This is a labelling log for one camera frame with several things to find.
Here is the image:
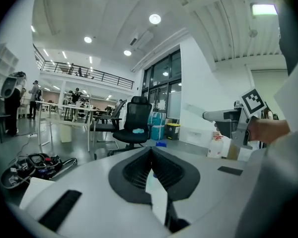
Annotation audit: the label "blue wrapped packages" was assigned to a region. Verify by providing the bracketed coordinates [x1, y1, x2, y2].
[148, 111, 168, 141]

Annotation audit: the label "ceiling air conditioner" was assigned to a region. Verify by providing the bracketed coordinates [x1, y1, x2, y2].
[129, 29, 154, 51]

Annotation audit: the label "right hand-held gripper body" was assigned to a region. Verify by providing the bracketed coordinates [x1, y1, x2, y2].
[230, 88, 266, 150]

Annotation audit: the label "white-framed table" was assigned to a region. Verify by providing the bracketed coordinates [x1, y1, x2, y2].
[35, 100, 93, 153]

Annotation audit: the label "white wall shelf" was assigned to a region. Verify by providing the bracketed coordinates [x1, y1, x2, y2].
[0, 43, 19, 97]

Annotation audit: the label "black-framed glass doors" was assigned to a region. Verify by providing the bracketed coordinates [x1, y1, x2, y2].
[141, 49, 182, 124]

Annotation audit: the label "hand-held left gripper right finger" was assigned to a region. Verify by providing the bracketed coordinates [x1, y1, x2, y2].
[150, 146, 250, 234]

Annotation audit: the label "black headset with cables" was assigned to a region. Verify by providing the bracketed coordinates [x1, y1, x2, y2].
[0, 152, 78, 189]

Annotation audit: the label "brown cardboard box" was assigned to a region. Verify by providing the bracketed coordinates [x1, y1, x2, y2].
[226, 142, 240, 161]

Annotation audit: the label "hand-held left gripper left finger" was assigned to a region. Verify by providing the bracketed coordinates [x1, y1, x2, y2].
[8, 147, 176, 238]

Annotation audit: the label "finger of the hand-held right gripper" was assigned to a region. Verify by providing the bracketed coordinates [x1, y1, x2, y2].
[214, 120, 233, 139]
[203, 109, 240, 121]

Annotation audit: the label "person's right hand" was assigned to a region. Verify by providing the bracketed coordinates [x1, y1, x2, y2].
[247, 116, 292, 142]

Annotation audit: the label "black balcony railing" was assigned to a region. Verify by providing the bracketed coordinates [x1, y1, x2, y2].
[33, 43, 135, 90]

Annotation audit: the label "white foam box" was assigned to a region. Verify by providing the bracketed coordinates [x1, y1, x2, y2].
[180, 129, 214, 150]

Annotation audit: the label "person's white shirt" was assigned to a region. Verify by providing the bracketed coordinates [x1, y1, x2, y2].
[235, 56, 298, 238]

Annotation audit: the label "black high-back office chair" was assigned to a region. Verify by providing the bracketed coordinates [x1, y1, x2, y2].
[112, 96, 153, 156]

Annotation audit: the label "beige box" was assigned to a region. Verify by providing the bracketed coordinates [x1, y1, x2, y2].
[59, 123, 73, 143]

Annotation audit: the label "white plastic jug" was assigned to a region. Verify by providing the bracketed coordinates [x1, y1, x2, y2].
[207, 135, 225, 159]

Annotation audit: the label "white rounded shell device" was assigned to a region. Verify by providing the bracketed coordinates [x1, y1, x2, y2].
[0, 75, 18, 99]

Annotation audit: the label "black bin with yellow lid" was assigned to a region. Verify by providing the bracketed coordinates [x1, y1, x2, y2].
[165, 122, 181, 141]

